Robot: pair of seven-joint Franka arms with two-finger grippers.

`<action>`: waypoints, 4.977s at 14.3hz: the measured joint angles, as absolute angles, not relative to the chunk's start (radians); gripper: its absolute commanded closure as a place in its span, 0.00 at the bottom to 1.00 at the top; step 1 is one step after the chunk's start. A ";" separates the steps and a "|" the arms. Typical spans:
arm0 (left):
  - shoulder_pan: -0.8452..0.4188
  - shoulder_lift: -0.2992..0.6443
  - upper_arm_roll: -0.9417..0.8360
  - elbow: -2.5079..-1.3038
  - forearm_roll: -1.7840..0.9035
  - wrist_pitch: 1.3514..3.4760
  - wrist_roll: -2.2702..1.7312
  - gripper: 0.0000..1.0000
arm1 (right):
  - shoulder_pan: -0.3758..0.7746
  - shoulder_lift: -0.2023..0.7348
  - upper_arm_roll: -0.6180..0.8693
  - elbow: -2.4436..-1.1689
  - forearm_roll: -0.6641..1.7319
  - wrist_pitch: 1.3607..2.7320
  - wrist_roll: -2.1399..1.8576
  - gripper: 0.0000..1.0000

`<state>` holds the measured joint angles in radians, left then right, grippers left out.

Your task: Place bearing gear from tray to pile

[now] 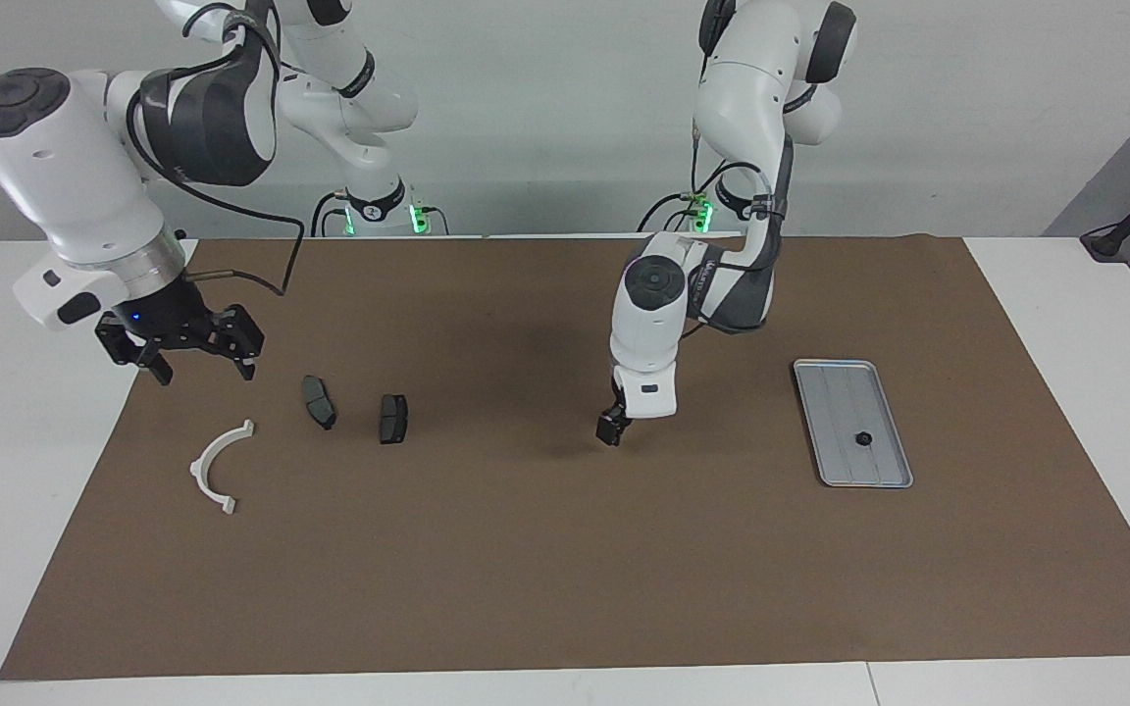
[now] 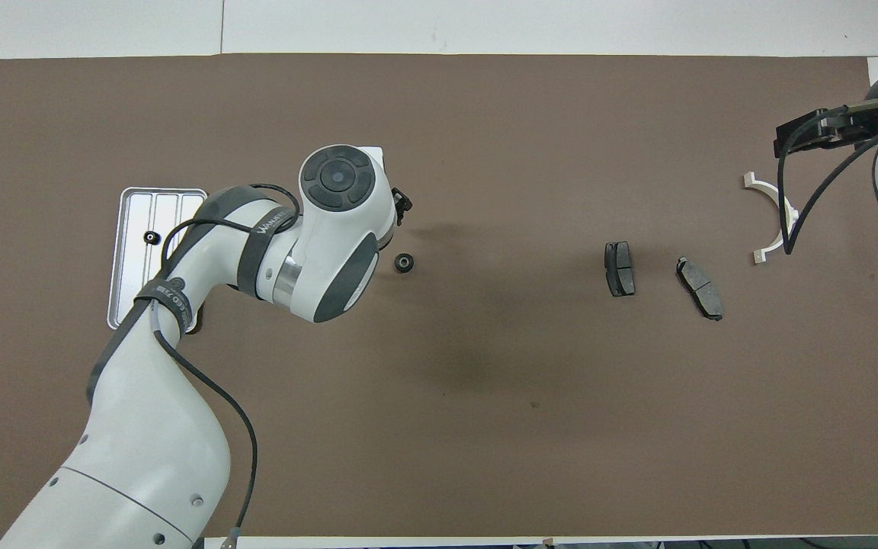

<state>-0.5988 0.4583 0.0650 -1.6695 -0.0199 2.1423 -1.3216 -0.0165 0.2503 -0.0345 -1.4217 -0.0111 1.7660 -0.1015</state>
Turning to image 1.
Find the silver metal tray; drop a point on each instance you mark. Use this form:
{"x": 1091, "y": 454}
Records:
{"x": 869, "y": 466}

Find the short rectangular brake pad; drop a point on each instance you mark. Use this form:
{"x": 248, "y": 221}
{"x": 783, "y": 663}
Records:
{"x": 393, "y": 419}

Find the white semicircular bracket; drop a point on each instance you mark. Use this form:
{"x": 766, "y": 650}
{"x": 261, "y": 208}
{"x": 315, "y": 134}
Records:
{"x": 198, "y": 473}

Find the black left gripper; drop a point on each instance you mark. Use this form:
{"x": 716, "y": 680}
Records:
{"x": 618, "y": 397}

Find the brown table mat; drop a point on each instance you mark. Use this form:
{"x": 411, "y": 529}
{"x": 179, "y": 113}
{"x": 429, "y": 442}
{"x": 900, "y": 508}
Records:
{"x": 565, "y": 539}

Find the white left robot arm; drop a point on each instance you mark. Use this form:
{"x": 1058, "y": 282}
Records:
{"x": 653, "y": 324}

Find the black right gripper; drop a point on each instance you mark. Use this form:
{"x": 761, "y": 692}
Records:
{"x": 168, "y": 319}

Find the long curved brake pad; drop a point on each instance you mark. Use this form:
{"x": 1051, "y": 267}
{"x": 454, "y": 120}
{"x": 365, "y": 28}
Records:
{"x": 318, "y": 402}

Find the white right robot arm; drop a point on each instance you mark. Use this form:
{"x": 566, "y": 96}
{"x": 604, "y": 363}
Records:
{"x": 65, "y": 176}

